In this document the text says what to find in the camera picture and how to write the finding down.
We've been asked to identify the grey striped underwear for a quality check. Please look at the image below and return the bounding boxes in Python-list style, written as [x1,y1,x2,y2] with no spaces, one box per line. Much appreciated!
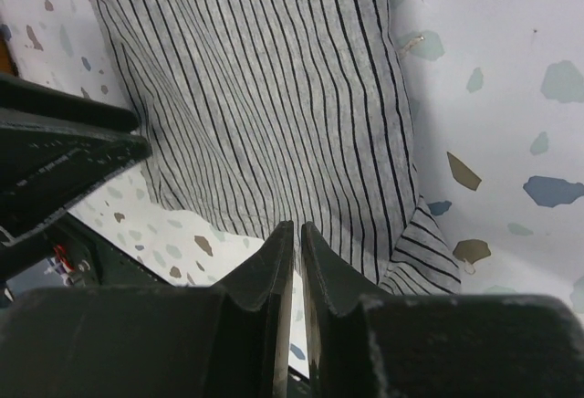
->
[91,0,461,295]

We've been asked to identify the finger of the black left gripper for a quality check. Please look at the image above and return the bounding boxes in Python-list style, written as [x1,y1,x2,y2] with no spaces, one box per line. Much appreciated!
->
[1,73,139,132]
[1,109,151,246]

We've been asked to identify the brown folded trousers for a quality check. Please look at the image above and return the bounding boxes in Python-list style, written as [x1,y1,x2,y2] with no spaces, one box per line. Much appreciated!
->
[0,37,19,77]

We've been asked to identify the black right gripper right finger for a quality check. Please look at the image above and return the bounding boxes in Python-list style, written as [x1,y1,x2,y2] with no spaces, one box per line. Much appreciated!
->
[301,223,583,397]

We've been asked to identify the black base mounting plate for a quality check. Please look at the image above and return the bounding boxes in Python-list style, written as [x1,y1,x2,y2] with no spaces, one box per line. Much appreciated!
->
[0,213,316,398]

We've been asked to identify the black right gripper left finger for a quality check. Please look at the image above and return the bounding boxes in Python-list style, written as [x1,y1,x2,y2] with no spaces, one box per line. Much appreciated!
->
[0,219,296,398]

